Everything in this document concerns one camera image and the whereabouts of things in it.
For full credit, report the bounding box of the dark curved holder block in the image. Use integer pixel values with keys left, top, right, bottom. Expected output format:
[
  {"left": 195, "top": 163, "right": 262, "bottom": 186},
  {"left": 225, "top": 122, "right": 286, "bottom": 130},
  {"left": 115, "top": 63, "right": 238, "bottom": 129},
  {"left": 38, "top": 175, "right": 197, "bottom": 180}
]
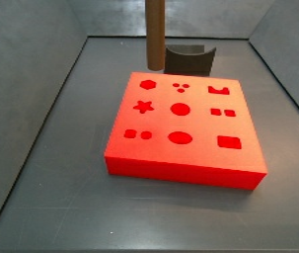
[{"left": 163, "top": 44, "right": 217, "bottom": 76}]

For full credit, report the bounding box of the brown oval peg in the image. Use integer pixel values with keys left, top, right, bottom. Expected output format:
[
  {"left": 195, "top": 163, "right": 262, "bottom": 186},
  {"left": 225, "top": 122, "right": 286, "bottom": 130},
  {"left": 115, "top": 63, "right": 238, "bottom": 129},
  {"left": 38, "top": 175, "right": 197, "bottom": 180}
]
[{"left": 146, "top": 0, "right": 165, "bottom": 71}]

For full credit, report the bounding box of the red shape sorter block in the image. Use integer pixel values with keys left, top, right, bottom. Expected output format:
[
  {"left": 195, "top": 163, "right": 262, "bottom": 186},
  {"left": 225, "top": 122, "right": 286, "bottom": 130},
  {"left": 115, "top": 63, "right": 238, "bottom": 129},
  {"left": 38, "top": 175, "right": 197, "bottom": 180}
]
[{"left": 104, "top": 72, "right": 267, "bottom": 190}]

